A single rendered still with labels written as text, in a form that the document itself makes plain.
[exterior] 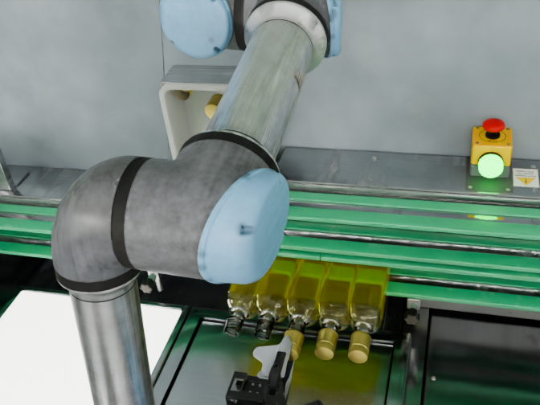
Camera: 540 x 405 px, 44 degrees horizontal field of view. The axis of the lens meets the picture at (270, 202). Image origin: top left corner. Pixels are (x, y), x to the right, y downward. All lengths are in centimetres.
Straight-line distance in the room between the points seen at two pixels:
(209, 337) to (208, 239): 80
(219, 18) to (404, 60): 44
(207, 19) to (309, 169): 47
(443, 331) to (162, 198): 91
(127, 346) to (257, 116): 30
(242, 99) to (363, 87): 59
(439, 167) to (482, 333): 36
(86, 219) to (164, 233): 8
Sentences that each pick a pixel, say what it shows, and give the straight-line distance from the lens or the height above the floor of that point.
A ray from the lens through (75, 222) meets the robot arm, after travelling 68.
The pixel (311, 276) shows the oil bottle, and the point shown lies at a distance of 127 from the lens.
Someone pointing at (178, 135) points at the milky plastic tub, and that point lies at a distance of 140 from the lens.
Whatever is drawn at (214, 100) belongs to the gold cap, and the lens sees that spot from 135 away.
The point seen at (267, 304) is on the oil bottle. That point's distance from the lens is 123.
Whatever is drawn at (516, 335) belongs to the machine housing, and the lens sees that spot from 145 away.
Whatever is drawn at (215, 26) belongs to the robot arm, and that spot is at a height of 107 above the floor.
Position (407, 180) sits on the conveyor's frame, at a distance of 129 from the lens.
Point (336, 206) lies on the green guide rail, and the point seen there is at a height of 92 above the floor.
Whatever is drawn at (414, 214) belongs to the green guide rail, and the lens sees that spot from 124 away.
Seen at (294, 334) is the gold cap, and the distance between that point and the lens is 119.
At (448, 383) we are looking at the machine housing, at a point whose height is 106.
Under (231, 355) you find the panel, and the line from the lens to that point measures 136.
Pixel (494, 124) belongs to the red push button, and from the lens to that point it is 128.
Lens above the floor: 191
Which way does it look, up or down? 50 degrees down
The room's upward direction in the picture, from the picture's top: 157 degrees counter-clockwise
